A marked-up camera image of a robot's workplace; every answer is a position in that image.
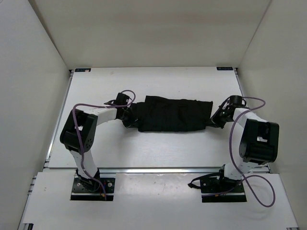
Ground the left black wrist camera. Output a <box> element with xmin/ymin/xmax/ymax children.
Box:
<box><xmin>114</xmin><ymin>92</ymin><xmax>130</xmax><ymax>105</ymax></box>

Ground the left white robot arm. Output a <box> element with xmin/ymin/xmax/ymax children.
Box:
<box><xmin>60</xmin><ymin>103</ymin><xmax>138</xmax><ymax>193</ymax></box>

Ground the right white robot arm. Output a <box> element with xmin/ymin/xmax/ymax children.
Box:
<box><xmin>188</xmin><ymin>104</ymin><xmax>279</xmax><ymax>194</ymax></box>

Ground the right blue label sticker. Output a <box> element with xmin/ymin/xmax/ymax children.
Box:
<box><xmin>216</xmin><ymin>67</ymin><xmax>233</xmax><ymax>71</ymax></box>

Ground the left blue label sticker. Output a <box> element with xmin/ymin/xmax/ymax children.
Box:
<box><xmin>74</xmin><ymin>68</ymin><xmax>91</xmax><ymax>72</ymax></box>

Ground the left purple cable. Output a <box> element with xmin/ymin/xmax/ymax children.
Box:
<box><xmin>71</xmin><ymin>90</ymin><xmax>136</xmax><ymax>199</ymax></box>

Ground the black pleated skirt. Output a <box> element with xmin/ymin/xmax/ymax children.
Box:
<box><xmin>138</xmin><ymin>96</ymin><xmax>213</xmax><ymax>132</ymax></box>

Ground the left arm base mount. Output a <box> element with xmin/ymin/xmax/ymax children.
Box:
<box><xmin>70</xmin><ymin>175</ymin><xmax>116</xmax><ymax>201</ymax></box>

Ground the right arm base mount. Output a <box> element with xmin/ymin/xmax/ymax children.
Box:
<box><xmin>188</xmin><ymin>172</ymin><xmax>247</xmax><ymax>203</ymax></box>

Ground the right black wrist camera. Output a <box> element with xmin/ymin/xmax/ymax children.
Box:
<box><xmin>228</xmin><ymin>95</ymin><xmax>247</xmax><ymax>108</ymax></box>

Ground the blue label sticker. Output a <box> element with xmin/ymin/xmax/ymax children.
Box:
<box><xmin>216</xmin><ymin>67</ymin><xmax>233</xmax><ymax>71</ymax></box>
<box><xmin>74</xmin><ymin>68</ymin><xmax>91</xmax><ymax>72</ymax></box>

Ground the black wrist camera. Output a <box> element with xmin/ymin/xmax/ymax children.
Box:
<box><xmin>228</xmin><ymin>95</ymin><xmax>247</xmax><ymax>108</ymax></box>
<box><xmin>114</xmin><ymin>92</ymin><xmax>130</xmax><ymax>105</ymax></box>

